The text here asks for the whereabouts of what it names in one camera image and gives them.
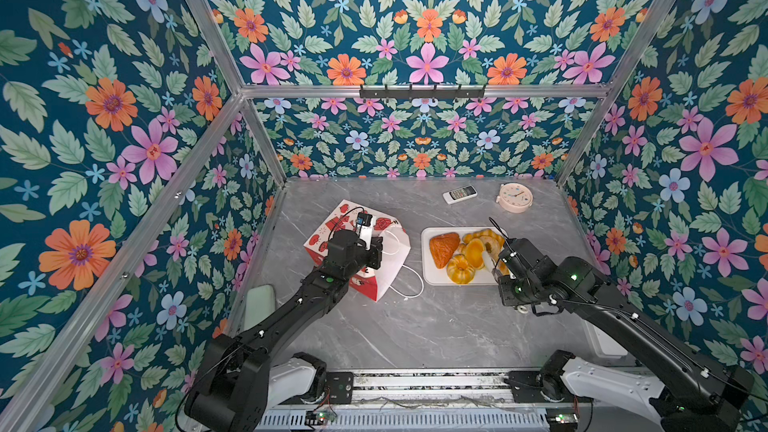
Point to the orange-brown fake pastry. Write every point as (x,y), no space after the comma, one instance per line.
(442,248)

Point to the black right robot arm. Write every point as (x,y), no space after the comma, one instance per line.
(684,391)

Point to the white rectangular tray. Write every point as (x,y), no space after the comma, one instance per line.
(438,277)

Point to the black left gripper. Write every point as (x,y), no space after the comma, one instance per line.
(374,252)

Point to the black wall hook bar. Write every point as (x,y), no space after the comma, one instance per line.
(409,92)

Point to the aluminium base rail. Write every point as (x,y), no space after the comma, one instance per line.
(432,385)

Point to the yellow fake croissant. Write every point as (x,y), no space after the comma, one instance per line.
(483,233)

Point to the yellow ring fake bread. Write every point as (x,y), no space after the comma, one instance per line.
(473,253)

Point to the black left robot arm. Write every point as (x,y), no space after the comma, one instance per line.
(232,388)

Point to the white and red paper bag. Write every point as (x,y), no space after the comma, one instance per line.
(372,283)

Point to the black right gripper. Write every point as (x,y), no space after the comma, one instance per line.
(507,300)

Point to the pink round alarm clock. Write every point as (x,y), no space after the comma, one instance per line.
(514,198)

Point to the white remote control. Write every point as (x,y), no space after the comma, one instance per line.
(460,194)

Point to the brown sesame fake bagel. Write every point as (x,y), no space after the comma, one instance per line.
(494,244)

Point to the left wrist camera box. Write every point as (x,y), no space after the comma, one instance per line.
(363,225)

